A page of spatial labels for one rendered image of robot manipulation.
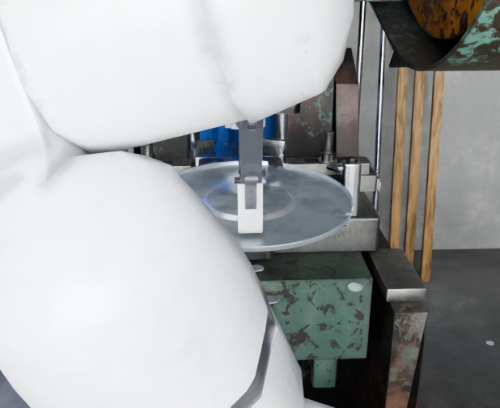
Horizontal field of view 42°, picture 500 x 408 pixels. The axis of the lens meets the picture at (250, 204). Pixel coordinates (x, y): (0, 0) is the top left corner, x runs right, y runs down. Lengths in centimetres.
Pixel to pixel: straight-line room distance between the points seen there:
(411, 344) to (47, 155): 83
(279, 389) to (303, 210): 59
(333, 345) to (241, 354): 80
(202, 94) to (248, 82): 2
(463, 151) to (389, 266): 151
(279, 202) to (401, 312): 25
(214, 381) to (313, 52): 12
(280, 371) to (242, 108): 13
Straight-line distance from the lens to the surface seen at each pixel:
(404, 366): 103
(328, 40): 22
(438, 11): 115
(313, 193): 93
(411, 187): 228
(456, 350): 205
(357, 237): 107
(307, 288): 99
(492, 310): 229
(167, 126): 23
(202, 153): 112
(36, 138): 23
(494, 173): 260
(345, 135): 141
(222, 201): 88
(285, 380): 31
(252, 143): 72
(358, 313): 103
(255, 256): 103
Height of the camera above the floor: 112
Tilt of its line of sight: 22 degrees down
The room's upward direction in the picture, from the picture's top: straight up
